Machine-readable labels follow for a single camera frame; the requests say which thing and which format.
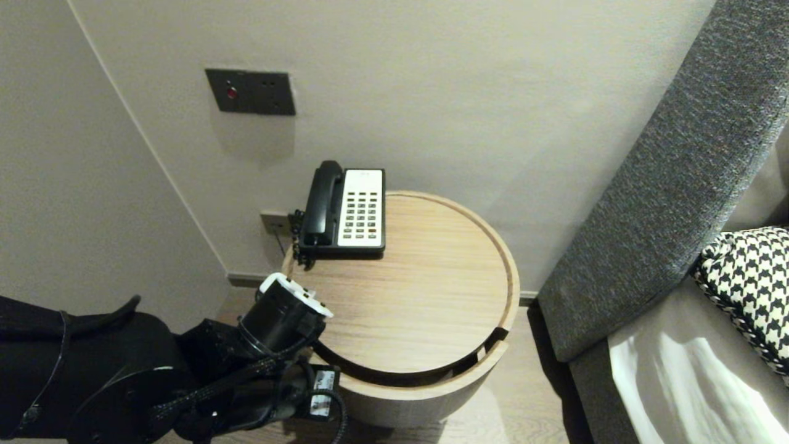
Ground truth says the curved wooden nightstand drawer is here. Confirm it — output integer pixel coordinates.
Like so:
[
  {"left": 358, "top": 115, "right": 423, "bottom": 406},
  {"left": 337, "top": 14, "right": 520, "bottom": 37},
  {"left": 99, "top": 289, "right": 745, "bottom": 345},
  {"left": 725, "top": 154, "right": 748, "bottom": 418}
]
[{"left": 308, "top": 327, "right": 510, "bottom": 429}]

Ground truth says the black cylinder with white cap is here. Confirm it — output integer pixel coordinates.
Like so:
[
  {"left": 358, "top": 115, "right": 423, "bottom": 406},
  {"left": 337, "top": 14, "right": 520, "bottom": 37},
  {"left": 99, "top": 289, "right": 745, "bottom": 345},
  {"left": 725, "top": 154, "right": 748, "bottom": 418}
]
[{"left": 237, "top": 273, "right": 334, "bottom": 361}]

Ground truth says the round wooden nightstand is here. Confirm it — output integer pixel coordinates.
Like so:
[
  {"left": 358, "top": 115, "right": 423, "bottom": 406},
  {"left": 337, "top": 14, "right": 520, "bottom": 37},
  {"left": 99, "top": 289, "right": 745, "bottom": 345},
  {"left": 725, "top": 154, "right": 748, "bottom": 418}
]
[{"left": 280, "top": 190, "right": 520, "bottom": 378}]

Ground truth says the black telephone handset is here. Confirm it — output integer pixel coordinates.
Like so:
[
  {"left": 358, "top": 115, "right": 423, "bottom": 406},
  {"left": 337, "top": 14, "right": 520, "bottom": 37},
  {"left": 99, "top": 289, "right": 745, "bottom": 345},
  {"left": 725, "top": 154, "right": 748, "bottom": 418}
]
[{"left": 302, "top": 161, "right": 345, "bottom": 247}]

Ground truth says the black telephone base white keypad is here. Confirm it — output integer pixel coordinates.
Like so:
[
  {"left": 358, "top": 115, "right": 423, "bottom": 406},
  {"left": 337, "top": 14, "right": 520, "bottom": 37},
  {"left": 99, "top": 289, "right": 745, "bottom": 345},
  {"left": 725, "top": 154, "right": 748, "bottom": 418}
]
[{"left": 298, "top": 168, "right": 386, "bottom": 258}]

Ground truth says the white bed sheet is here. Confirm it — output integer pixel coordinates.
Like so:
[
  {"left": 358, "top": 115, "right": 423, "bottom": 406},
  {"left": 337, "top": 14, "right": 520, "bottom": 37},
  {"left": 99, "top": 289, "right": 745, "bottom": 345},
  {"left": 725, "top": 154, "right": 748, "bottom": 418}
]
[{"left": 607, "top": 274, "right": 789, "bottom": 444}]

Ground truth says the grey fabric bed headboard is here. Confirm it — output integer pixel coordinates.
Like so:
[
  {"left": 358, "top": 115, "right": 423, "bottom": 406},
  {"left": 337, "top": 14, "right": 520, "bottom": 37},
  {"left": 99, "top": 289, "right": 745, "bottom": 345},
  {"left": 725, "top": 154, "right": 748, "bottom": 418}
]
[{"left": 538, "top": 0, "right": 789, "bottom": 444}]

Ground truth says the black white houndstooth pillow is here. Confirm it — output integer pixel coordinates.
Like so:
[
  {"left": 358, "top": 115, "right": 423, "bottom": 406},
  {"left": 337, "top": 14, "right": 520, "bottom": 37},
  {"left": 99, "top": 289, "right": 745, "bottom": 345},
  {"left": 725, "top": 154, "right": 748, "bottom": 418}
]
[{"left": 689, "top": 227, "right": 789, "bottom": 388}]

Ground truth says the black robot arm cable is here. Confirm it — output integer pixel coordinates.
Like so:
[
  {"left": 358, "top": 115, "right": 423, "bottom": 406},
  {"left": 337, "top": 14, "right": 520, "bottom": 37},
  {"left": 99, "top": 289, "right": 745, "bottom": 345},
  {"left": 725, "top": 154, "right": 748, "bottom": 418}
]
[{"left": 18, "top": 295, "right": 348, "bottom": 444}]

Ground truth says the black coiled telephone cord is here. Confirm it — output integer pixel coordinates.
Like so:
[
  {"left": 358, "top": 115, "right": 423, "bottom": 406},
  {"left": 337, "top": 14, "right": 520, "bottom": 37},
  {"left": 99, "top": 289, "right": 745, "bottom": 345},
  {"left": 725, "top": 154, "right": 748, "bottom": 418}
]
[{"left": 290, "top": 210, "right": 316, "bottom": 271}]

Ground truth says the beige wall jack plate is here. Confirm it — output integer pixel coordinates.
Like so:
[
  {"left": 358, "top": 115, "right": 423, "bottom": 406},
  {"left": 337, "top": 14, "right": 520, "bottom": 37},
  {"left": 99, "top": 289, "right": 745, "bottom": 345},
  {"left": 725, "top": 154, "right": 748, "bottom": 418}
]
[{"left": 260, "top": 212, "right": 292, "bottom": 237}]

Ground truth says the dark wall switch panel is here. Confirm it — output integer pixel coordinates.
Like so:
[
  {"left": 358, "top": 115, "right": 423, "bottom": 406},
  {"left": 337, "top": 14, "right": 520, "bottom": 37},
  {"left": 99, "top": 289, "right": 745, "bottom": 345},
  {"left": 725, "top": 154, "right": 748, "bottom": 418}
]
[{"left": 205, "top": 68, "right": 296, "bottom": 117}]

